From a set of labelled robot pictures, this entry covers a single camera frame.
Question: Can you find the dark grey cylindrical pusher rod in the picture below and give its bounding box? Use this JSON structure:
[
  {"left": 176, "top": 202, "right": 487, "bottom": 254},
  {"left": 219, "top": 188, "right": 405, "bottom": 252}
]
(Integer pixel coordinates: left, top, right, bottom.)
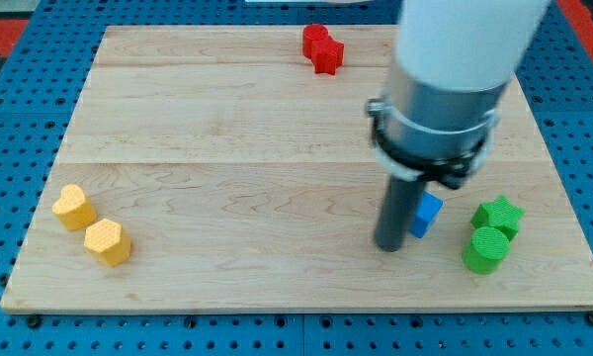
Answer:
[{"left": 374, "top": 176, "right": 426, "bottom": 252}]

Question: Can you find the yellow heart block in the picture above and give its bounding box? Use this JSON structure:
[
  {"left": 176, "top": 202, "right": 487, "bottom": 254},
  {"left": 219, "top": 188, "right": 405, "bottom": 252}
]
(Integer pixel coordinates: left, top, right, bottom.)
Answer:
[{"left": 51, "top": 184, "right": 98, "bottom": 230}]

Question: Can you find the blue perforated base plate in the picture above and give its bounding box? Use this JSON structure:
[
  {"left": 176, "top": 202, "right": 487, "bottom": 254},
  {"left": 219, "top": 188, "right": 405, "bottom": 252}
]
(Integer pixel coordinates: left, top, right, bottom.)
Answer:
[{"left": 0, "top": 0, "right": 593, "bottom": 355}]

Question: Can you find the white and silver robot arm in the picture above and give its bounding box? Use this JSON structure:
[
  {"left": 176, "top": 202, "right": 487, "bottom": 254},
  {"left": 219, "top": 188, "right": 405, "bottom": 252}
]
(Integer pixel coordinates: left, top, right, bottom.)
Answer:
[{"left": 368, "top": 0, "right": 550, "bottom": 189}]

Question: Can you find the red star block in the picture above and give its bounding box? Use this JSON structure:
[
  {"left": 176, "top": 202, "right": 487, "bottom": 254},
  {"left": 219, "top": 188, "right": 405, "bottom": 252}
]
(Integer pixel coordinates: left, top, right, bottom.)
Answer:
[{"left": 310, "top": 37, "right": 345, "bottom": 75}]

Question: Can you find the light wooden board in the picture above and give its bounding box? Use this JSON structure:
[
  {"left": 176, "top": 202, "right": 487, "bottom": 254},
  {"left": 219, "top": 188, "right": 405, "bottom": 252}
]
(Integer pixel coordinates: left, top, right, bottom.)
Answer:
[{"left": 0, "top": 26, "right": 593, "bottom": 314}]

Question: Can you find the green star block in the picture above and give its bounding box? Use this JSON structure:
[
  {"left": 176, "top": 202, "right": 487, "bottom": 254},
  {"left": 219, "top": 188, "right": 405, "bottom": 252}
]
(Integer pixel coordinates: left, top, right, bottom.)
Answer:
[{"left": 470, "top": 195, "right": 525, "bottom": 241}]

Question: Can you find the green cylinder block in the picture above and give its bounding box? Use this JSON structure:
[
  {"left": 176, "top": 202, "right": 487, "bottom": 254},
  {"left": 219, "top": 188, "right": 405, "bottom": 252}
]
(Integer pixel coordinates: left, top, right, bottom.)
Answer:
[{"left": 462, "top": 226, "right": 511, "bottom": 275}]

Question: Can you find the blue cube block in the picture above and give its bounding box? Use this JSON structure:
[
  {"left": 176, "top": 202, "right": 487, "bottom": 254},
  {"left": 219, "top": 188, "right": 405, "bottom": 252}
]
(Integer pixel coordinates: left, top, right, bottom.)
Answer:
[{"left": 409, "top": 191, "right": 444, "bottom": 238}]

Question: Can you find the yellow hexagon block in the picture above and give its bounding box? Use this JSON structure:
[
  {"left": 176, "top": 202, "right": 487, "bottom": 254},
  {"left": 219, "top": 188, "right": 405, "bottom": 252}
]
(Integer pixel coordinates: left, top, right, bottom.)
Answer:
[{"left": 84, "top": 219, "right": 131, "bottom": 267}]

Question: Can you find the red cylinder block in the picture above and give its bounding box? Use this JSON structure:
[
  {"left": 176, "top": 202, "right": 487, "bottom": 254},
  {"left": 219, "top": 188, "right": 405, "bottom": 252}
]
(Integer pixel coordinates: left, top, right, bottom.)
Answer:
[{"left": 301, "top": 24, "right": 329, "bottom": 59}]

